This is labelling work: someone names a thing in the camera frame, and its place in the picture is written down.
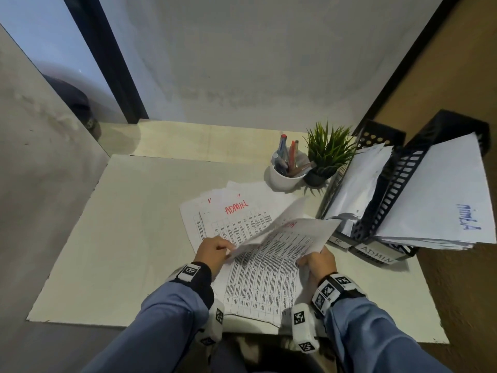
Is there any person's right hand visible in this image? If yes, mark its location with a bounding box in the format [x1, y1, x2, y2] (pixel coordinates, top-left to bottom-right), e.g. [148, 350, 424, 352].
[296, 246, 338, 286]

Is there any person's left hand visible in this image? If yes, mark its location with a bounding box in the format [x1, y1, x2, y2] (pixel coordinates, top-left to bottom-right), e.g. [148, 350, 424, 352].
[193, 236, 237, 277]

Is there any white paper sheet red heading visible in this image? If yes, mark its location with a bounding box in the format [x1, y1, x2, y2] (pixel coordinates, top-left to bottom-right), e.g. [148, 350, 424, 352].
[229, 197, 342, 263]

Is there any pile of printed papers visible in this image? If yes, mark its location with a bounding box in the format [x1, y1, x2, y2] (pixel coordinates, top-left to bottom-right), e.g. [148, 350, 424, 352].
[179, 180, 311, 329]

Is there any bundle of white papers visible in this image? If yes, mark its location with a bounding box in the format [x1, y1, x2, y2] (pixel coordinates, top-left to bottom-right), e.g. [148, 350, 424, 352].
[324, 143, 393, 237]
[374, 132, 497, 251]

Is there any black ADMIN file holder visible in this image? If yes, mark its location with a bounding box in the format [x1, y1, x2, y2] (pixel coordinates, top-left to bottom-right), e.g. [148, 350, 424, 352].
[316, 109, 491, 265]

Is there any person's right forearm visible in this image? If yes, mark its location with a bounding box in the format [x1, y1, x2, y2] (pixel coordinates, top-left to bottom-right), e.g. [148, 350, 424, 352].
[324, 297, 453, 373]

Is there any person's left forearm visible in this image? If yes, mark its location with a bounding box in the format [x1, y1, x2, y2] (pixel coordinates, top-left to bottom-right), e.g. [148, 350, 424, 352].
[81, 282, 210, 373]

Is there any black left wrist band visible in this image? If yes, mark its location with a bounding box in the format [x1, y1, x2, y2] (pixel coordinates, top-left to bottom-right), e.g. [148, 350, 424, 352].
[167, 262, 215, 309]

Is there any white pen cup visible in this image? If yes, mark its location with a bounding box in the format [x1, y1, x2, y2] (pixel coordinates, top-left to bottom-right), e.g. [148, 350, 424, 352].
[269, 153, 310, 193]

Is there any white table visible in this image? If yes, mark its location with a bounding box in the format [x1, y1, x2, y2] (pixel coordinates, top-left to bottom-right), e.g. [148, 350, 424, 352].
[26, 154, 449, 345]

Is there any brown pen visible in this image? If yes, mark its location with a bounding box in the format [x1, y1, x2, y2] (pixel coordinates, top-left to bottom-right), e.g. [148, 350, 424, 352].
[289, 162, 316, 177]

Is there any grey white marker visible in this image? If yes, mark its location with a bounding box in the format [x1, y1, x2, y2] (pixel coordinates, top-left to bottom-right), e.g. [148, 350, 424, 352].
[271, 153, 289, 175]

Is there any light wooden ledge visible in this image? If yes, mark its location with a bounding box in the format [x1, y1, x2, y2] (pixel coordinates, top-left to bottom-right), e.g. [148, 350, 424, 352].
[97, 119, 358, 166]

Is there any green plant in black pot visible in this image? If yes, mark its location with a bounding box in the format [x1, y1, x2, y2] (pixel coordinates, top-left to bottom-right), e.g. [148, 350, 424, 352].
[302, 122, 358, 188]

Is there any dark round object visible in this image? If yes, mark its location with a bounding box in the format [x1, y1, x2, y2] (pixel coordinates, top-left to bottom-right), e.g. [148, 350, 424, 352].
[41, 74, 103, 141]

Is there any black edge trim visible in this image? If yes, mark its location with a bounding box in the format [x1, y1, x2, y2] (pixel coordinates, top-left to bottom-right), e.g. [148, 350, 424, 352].
[353, 0, 465, 136]

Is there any frosted window glass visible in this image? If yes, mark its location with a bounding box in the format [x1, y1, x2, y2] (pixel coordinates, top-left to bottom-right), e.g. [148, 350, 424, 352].
[0, 0, 129, 125]

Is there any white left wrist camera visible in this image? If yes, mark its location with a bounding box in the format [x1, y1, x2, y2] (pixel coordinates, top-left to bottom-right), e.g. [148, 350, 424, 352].
[196, 298, 226, 346]

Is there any black window frame post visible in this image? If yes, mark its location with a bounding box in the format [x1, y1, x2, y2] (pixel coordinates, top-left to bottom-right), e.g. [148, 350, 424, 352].
[62, 0, 150, 125]

